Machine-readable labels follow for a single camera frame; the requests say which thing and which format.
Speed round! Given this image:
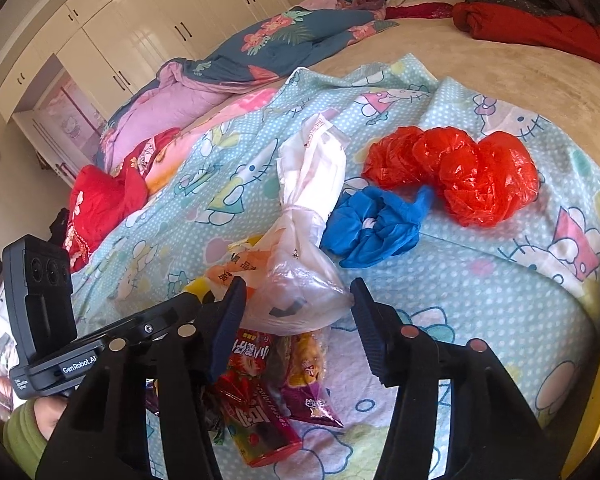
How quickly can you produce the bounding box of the person's left forearm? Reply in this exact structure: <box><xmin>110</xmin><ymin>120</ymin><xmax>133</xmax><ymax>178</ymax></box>
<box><xmin>0</xmin><ymin>397</ymin><xmax>71</xmax><ymax>480</ymax></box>

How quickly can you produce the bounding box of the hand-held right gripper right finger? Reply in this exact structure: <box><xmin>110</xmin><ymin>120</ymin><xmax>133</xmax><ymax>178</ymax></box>
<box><xmin>349</xmin><ymin>277</ymin><xmax>563</xmax><ymax>480</ymax></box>

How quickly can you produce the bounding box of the white translucent plastic bag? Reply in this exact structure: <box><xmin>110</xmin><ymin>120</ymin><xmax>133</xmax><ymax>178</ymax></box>
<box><xmin>240</xmin><ymin>112</ymin><xmax>356</xmax><ymax>336</ymax></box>

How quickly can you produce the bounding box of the pink printed blanket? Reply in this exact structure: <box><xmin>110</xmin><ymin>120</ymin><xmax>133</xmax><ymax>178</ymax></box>
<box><xmin>145</xmin><ymin>87</ymin><xmax>281</xmax><ymax>196</ymax></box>

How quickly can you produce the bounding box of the dark green snack packet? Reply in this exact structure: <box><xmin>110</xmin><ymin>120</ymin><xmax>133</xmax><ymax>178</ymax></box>
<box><xmin>200</xmin><ymin>395</ymin><xmax>231</xmax><ymax>448</ymax></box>

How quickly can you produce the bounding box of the red snack packet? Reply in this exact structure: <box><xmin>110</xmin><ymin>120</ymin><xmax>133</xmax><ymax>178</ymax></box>
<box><xmin>215</xmin><ymin>330</ymin><xmax>303</xmax><ymax>468</ymax></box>

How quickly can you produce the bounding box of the blue floral quilt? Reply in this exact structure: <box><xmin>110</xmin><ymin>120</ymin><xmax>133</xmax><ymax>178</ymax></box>
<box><xmin>100</xmin><ymin>5</ymin><xmax>401</xmax><ymax>171</ymax></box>

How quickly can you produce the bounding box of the red printed cloth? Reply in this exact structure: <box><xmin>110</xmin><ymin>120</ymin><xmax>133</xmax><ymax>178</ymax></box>
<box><xmin>62</xmin><ymin>127</ymin><xmax>181</xmax><ymax>273</ymax></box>

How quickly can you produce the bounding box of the white wardrobe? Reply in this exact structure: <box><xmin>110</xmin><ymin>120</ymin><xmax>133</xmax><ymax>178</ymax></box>
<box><xmin>0</xmin><ymin>0</ymin><xmax>311</xmax><ymax>121</ymax></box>

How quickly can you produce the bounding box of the red plastic bag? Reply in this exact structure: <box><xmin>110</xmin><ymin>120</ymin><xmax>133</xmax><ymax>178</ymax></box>
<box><xmin>362</xmin><ymin>126</ymin><xmax>540</xmax><ymax>228</ymax></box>

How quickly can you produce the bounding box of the dark red pillow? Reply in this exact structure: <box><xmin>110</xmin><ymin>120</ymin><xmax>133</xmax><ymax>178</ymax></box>
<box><xmin>385</xmin><ymin>0</ymin><xmax>461</xmax><ymax>21</ymax></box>

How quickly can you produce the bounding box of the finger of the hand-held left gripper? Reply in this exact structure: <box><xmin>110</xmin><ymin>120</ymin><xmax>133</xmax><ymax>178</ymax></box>
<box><xmin>124</xmin><ymin>291</ymin><xmax>207</xmax><ymax>342</ymax></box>

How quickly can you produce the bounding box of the orange yellow snack packet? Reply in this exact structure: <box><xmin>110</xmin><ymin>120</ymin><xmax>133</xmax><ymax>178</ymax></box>
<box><xmin>182</xmin><ymin>235</ymin><xmax>268</xmax><ymax>311</ymax></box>

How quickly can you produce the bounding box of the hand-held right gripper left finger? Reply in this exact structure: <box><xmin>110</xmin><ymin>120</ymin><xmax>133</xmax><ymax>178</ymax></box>
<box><xmin>35</xmin><ymin>276</ymin><xmax>248</xmax><ymax>480</ymax></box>

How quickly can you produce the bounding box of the light blue cartoon blanket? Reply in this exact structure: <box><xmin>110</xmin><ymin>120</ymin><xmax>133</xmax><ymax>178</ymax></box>
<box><xmin>72</xmin><ymin>52</ymin><xmax>600</xmax><ymax>480</ymax></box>

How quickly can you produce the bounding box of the blue plastic bag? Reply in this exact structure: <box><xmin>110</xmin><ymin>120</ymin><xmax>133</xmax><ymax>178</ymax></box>
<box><xmin>320</xmin><ymin>185</ymin><xmax>433</xmax><ymax>268</ymax></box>

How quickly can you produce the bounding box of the bed with beige sheet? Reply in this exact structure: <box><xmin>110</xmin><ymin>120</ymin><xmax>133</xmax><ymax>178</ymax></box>
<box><xmin>300</xmin><ymin>17</ymin><xmax>600</xmax><ymax>261</ymax></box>

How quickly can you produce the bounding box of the purple snack packet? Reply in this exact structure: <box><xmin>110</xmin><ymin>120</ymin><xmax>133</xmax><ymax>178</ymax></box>
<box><xmin>280</xmin><ymin>332</ymin><xmax>346</xmax><ymax>428</ymax></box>

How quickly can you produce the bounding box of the pink printed cabinet door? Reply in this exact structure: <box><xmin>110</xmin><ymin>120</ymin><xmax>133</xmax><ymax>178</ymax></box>
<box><xmin>30</xmin><ymin>72</ymin><xmax>111</xmax><ymax>186</ymax></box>

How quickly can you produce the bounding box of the red jacket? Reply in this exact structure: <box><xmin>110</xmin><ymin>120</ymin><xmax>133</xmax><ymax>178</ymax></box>
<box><xmin>452</xmin><ymin>2</ymin><xmax>600</xmax><ymax>71</ymax></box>

